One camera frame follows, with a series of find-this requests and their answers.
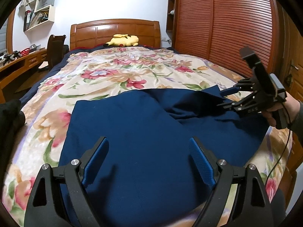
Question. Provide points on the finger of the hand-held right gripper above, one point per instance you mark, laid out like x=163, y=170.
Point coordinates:
x=233, y=91
x=239, y=104

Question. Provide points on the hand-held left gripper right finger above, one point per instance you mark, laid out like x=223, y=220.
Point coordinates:
x=201, y=160

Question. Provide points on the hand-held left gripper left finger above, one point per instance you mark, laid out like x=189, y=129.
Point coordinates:
x=97, y=159

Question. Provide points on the navy blue suit jacket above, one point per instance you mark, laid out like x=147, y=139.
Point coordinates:
x=142, y=127

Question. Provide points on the person's right hand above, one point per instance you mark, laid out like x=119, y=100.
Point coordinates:
x=292, y=106

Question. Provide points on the wooden door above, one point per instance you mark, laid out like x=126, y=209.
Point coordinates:
x=296, y=47

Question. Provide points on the wooden louvered wardrobe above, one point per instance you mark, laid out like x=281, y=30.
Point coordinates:
x=213, y=23

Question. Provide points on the floral blanket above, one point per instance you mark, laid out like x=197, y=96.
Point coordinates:
x=106, y=75

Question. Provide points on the dark cloth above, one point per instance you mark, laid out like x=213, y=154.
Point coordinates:
x=9, y=123

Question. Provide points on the dark brown chair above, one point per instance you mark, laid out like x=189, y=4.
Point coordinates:
x=55, y=49

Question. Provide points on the yellow plush toy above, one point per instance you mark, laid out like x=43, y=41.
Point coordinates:
x=125, y=40

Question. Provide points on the wooden desk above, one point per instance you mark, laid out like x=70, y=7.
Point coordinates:
x=14, y=68

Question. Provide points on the grey box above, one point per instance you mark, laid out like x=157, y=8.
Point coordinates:
x=34, y=47

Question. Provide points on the red basket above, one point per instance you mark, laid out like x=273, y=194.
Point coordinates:
x=25, y=51

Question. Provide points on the wooden bed headboard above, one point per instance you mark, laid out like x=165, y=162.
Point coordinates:
x=113, y=27

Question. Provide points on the black gadget on desk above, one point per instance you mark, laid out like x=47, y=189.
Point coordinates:
x=10, y=56

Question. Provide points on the grey window blind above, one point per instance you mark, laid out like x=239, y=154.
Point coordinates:
x=2, y=42

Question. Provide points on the white wall shelf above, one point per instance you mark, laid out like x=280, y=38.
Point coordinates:
x=42, y=7

